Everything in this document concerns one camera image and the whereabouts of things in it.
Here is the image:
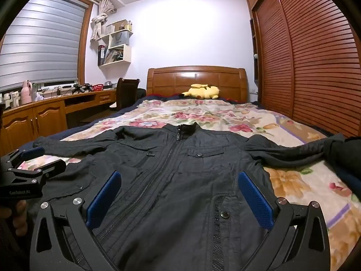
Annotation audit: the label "white fabric wall decoration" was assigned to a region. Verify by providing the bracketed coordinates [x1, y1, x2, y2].
[90, 0, 116, 41]

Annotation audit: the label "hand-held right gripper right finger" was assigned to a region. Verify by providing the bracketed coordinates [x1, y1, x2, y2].
[238, 171, 331, 271]

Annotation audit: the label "wooden louvered wardrobe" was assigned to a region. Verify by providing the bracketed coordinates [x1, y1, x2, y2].
[245, 0, 361, 139]

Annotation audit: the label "wooden window frame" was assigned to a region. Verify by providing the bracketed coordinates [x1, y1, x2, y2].
[0, 0, 93, 91]

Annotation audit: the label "white wall shelf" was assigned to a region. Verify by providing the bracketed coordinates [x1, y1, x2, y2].
[97, 20, 133, 67]

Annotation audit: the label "floral blanket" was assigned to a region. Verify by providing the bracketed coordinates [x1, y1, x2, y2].
[17, 99, 358, 271]

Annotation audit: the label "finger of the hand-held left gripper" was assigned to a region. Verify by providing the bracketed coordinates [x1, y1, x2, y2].
[6, 147, 45, 168]
[10, 159, 67, 180]

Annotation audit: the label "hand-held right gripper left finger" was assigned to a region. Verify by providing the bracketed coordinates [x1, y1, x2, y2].
[30, 171, 122, 271]

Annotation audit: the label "wooden bed headboard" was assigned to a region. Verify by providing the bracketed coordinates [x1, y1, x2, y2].
[147, 66, 249, 103]

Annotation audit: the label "stacked books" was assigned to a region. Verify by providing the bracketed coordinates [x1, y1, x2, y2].
[105, 49, 125, 64]

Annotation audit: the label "pink plush figure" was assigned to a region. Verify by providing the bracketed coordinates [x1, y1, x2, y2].
[22, 80, 32, 103]

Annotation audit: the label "white letter blocks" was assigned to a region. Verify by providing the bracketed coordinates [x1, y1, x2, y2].
[0, 92, 21, 109]

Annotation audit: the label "black tripod gadget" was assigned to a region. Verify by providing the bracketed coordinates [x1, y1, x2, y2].
[72, 83, 93, 94]

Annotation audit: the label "grey paper bag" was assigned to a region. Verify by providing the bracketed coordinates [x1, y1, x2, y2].
[109, 31, 130, 48]

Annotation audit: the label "black jacket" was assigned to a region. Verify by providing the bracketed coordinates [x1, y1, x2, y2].
[32, 123, 361, 271]

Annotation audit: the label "grey window blind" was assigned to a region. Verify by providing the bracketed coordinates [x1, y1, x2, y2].
[0, 0, 88, 91]

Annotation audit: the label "yellow plush toy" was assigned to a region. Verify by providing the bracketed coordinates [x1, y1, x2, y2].
[180, 83, 220, 100]

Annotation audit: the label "wooden desk cabinet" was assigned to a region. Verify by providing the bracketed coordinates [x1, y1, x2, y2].
[0, 89, 117, 147]

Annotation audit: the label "dark wooden chair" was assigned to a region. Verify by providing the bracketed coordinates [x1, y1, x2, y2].
[109, 77, 141, 111]

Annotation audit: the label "person's left hand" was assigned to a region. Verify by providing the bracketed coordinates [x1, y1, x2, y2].
[8, 200, 29, 237]

